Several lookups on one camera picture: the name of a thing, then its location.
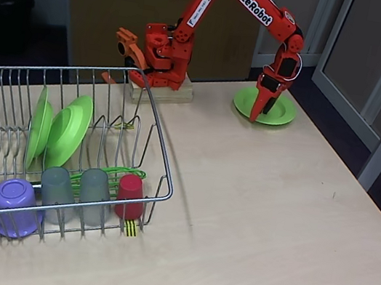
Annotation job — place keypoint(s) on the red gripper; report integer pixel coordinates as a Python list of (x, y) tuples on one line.
[(269, 83)]

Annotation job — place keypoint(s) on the green plastic plate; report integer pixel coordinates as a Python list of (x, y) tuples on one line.
[(41, 127), (67, 132), (284, 111)]

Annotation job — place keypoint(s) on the red plastic cup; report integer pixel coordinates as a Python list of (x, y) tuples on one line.
[(129, 190)]

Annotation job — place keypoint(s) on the translucent grey plastic cup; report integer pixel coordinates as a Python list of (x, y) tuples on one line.
[(55, 185), (94, 188)]

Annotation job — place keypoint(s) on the purple plastic mug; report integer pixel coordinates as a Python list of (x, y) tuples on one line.
[(15, 194)]

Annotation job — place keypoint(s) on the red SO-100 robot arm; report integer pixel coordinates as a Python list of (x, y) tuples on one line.
[(281, 27)]

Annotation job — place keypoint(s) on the grey sliding door cabinet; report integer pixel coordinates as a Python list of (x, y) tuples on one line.
[(369, 52)]

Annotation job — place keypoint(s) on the yellow black striped tape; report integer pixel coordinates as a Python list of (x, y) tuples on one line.
[(127, 126), (131, 228)]

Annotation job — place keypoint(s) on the brown pin board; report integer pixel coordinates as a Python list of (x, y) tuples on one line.
[(100, 5)]

